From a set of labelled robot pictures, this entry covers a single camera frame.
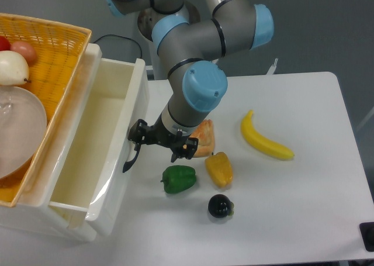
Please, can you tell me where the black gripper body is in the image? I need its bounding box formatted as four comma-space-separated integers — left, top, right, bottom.
146, 121, 188, 149

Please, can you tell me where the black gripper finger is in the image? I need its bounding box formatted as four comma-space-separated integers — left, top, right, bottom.
127, 119, 148, 149
170, 137, 199, 163

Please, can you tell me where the black top drawer handle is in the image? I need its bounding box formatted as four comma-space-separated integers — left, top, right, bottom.
122, 144, 141, 173

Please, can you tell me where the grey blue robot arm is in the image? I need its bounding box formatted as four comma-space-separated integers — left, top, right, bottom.
106, 0, 274, 160

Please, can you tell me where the white drawer cabinet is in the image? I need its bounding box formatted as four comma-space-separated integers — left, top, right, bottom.
1, 44, 102, 241

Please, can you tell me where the toy bread croissant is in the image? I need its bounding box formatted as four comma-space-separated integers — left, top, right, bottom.
190, 119, 215, 158

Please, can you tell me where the green bell pepper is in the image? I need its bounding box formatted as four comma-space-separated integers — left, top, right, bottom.
160, 165, 197, 194

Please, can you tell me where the yellow bell pepper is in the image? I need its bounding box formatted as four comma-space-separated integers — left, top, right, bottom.
205, 152, 233, 188

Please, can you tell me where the dark purple eggplant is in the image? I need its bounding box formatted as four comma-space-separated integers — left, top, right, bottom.
207, 194, 234, 219

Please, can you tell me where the yellow banana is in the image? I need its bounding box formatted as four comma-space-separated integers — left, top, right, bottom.
240, 110, 295, 161

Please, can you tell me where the pink plate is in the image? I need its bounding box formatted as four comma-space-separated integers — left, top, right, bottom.
1, 87, 47, 178

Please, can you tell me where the yellow woven basket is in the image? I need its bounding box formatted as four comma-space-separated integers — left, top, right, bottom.
1, 13, 92, 208

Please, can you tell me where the white pear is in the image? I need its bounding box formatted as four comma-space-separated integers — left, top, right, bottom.
1, 50, 30, 86

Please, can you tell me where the pink peach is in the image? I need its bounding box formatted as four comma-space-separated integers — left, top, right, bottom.
11, 41, 37, 65

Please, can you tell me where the red tomato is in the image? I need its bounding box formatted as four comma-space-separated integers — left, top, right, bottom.
0, 36, 11, 51

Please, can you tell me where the black corner device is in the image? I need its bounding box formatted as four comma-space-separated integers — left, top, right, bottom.
359, 222, 374, 252

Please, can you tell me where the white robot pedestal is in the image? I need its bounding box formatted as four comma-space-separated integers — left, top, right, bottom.
137, 1, 200, 80

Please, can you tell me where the black cable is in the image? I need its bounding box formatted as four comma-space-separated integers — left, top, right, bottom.
92, 33, 143, 62

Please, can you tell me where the metal base bracket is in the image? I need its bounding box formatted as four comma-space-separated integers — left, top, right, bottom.
146, 57, 279, 81

